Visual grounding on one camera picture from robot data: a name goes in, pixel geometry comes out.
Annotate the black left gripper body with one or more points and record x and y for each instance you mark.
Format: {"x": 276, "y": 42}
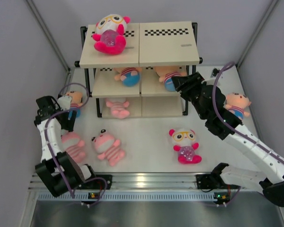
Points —
{"x": 66, "y": 124}

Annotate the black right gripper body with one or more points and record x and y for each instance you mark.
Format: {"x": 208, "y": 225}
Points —
{"x": 193, "y": 92}

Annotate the boy plush striped shirt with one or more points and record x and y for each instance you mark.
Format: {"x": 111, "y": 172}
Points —
{"x": 77, "y": 101}
{"x": 166, "y": 73}
{"x": 236, "y": 103}

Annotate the pink striped frog plush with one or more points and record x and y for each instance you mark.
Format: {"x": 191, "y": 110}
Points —
{"x": 108, "y": 147}
{"x": 118, "y": 107}
{"x": 74, "y": 145}

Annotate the pink white glasses plush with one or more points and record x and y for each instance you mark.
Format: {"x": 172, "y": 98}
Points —
{"x": 109, "y": 34}
{"x": 184, "y": 143}

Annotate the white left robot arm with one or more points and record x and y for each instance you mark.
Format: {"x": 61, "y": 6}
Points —
{"x": 57, "y": 170}

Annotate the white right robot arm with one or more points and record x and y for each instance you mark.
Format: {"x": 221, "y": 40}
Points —
{"x": 208, "y": 101}

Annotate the beige three-tier shelf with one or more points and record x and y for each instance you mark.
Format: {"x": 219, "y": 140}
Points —
{"x": 148, "y": 45}

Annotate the boy plush blue pants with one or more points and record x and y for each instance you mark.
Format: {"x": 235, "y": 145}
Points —
{"x": 129, "y": 76}

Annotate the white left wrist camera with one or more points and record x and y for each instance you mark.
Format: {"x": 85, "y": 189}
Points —
{"x": 64, "y": 102}

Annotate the aluminium rail base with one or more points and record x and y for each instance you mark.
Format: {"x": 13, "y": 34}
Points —
{"x": 143, "y": 186}

